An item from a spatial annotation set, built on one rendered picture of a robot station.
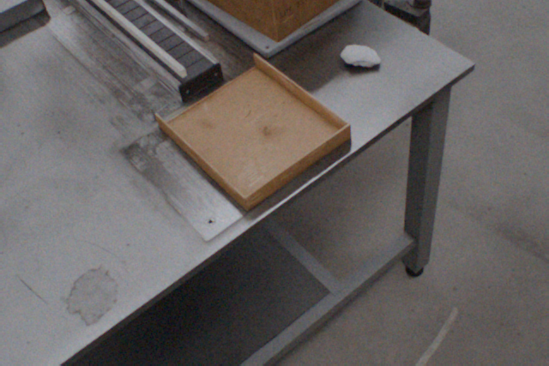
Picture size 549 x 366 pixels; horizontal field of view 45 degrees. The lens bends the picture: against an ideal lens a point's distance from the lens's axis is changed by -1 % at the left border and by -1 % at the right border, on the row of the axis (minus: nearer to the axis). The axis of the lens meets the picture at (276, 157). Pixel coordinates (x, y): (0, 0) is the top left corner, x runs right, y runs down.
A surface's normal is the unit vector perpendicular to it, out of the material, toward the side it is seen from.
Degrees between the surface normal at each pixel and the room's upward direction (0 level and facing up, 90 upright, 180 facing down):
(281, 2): 90
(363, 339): 0
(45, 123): 0
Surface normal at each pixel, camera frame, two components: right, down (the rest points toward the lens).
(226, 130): -0.10, -0.66
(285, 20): 0.69, 0.50
